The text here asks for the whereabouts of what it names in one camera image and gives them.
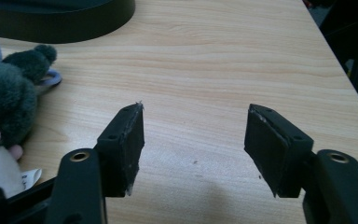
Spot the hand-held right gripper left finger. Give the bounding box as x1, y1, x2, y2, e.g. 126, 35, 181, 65
94, 101, 145, 199

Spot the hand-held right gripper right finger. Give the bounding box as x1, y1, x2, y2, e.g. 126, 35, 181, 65
243, 103, 315, 199

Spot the white fabric tag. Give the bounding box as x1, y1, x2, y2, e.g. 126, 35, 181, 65
21, 168, 43, 191

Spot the grey purple fabric loop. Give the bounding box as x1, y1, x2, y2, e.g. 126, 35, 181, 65
34, 68, 63, 95

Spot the dark green plush toy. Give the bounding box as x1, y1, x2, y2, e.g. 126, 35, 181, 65
0, 44, 58, 149

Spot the black round container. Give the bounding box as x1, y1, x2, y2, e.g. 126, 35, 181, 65
0, 0, 137, 45

